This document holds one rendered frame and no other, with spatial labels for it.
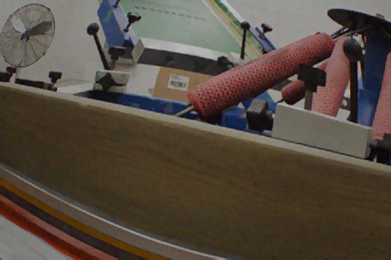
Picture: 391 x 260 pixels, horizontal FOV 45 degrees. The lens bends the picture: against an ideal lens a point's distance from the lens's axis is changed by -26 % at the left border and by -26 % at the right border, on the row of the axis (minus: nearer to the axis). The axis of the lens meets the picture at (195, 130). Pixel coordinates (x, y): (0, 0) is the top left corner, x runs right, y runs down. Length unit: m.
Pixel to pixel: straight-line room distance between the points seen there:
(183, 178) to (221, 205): 0.03
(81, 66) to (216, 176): 5.38
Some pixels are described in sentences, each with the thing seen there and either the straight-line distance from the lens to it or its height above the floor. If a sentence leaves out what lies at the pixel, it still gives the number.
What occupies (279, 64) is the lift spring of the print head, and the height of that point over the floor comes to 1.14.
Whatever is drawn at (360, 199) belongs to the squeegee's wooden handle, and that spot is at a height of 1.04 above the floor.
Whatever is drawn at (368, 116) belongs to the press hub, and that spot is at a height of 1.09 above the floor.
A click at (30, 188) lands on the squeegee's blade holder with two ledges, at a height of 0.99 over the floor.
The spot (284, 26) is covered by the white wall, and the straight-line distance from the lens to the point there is 4.73.
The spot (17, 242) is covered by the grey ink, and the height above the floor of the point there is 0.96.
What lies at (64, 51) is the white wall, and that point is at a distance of 5.90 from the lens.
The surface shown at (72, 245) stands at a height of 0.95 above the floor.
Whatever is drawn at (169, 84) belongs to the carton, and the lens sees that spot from 4.55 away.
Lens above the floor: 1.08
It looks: 4 degrees down
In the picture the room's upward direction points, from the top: 11 degrees clockwise
